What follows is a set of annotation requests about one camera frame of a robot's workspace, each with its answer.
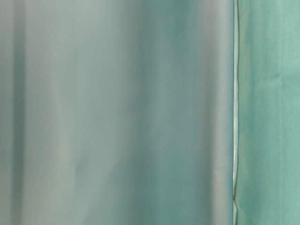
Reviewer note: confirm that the green backdrop cloth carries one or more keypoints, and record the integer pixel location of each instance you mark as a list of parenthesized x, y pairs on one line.
[(116, 112)]

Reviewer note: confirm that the green table cloth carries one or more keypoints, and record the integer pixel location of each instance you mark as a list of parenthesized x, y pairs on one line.
[(268, 176)]

